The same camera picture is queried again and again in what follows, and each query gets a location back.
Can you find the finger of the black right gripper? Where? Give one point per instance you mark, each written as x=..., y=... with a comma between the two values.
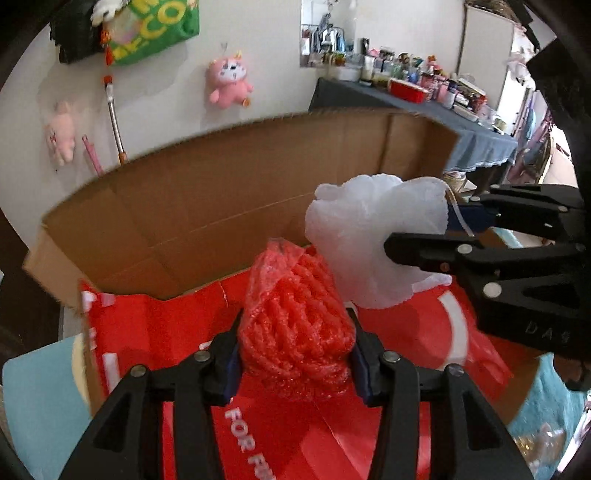
x=549, y=211
x=547, y=270

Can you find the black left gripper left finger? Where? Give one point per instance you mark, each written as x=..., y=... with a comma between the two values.
x=124, y=438

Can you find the mop handle with orange grip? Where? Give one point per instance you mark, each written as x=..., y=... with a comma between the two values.
x=110, y=102

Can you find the white mesh bath pouf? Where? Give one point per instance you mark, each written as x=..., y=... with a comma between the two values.
x=349, y=223

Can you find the red cardboard box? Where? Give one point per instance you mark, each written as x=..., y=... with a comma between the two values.
x=157, y=255

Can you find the white puppy plush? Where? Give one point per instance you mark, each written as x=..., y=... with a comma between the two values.
x=105, y=10

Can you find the red mesh bath pouf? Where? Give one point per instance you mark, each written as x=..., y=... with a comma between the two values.
x=295, y=335

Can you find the white wardrobe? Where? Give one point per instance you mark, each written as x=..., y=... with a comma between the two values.
x=486, y=45

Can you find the pale pink bunny plush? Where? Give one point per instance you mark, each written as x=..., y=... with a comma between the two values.
x=60, y=134

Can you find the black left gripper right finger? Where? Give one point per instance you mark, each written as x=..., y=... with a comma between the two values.
x=468, y=438

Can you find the pink cat plush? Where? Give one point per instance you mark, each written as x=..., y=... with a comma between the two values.
x=227, y=78

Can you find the green tote bag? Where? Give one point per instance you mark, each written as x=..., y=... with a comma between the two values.
x=145, y=28

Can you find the wall mirror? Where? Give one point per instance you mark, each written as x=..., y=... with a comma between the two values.
x=327, y=26

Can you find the black bag on wall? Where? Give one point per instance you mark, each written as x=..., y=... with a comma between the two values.
x=72, y=32

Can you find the light blue table cloth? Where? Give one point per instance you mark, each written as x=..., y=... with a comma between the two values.
x=47, y=405

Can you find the pink stick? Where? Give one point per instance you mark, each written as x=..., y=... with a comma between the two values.
x=92, y=155

